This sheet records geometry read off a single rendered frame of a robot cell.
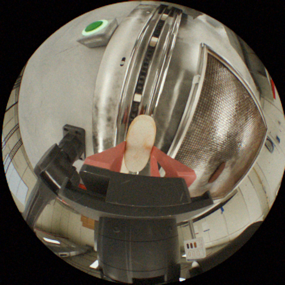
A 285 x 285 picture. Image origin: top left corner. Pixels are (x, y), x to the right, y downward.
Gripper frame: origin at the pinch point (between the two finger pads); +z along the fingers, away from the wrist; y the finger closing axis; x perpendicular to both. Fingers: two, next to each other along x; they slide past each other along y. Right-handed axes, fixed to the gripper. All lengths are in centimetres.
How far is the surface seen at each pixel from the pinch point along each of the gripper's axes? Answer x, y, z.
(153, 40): -19.2, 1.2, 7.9
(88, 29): -21.6, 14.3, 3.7
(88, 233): 705, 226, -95
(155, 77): -10.7, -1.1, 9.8
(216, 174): 7.4, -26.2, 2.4
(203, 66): -16.1, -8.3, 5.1
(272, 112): -163, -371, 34
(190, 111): -6.3, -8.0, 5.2
